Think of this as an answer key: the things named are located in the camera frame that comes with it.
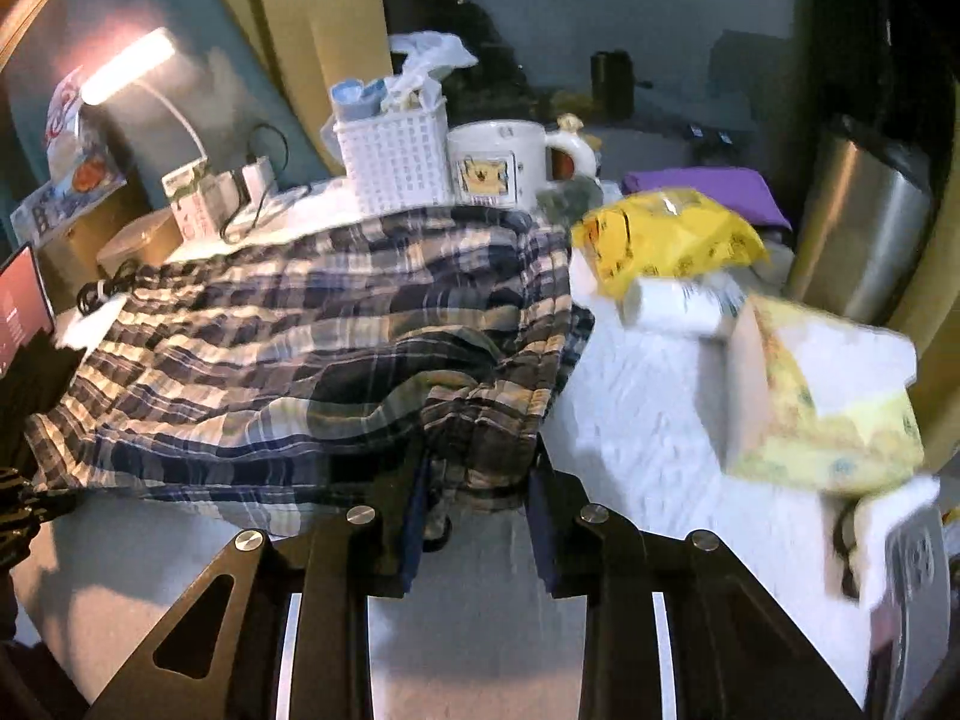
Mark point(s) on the white plastic bag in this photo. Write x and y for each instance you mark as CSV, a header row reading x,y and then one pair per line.
x,y
427,52

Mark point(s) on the white charger plug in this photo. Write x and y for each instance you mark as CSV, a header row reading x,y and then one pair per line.
x,y
259,178

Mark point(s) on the plaid flannel shirt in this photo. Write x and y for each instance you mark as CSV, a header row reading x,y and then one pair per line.
x,y
300,330

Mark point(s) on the white power strip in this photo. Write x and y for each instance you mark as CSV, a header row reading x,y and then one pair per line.
x,y
292,202

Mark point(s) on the black cloth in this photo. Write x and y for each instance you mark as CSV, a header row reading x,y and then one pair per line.
x,y
37,390

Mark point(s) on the cardboard box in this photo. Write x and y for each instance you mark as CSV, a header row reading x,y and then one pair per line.
x,y
75,255

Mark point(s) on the yellow plastic bag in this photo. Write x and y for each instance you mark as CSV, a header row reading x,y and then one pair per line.
x,y
675,240

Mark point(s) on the white mug with bear print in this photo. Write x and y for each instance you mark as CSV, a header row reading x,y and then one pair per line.
x,y
487,165

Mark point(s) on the small colourful printed box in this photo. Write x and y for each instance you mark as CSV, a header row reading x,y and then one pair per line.
x,y
37,217

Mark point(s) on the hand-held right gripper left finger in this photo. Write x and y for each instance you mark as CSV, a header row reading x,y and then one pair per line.
x,y
330,600

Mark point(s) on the green and white carton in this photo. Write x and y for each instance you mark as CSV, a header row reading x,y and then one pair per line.
x,y
187,210

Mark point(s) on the phone in clear case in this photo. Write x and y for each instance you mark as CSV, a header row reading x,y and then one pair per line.
x,y
911,577

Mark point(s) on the grey crumpled object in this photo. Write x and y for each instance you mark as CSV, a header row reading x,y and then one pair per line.
x,y
570,199

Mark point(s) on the dark jar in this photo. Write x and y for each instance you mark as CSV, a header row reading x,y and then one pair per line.
x,y
611,79

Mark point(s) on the yellow curtain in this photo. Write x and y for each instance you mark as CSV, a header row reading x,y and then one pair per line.
x,y
322,15

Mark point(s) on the white small bottle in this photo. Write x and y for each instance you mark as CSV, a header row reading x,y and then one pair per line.
x,y
675,307

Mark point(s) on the white desk lamp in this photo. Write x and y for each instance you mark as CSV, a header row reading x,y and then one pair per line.
x,y
127,64

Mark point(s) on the small cream figurine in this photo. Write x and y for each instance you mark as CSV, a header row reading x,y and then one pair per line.
x,y
570,122

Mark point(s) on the steel thermos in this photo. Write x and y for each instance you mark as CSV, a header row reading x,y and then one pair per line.
x,y
855,225

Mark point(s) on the brown lidded food container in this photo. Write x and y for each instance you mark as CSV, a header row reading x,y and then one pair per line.
x,y
142,240

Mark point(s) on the purple cloth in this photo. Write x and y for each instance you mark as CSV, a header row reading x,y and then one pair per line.
x,y
705,184

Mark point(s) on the blue roll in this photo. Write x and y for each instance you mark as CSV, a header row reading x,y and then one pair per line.
x,y
356,97

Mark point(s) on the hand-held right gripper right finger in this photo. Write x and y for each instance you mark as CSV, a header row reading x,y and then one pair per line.
x,y
622,600

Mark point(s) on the snack bag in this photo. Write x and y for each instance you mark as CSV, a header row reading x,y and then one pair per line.
x,y
82,165

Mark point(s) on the white plastic basket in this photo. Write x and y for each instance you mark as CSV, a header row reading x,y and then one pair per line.
x,y
394,161

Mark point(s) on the yellow tissue box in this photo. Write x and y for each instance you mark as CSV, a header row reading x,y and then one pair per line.
x,y
810,405

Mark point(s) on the blue curtain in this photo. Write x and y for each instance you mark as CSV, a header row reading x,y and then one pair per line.
x,y
187,90

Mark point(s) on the person's left forearm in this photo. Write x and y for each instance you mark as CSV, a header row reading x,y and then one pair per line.
x,y
19,525

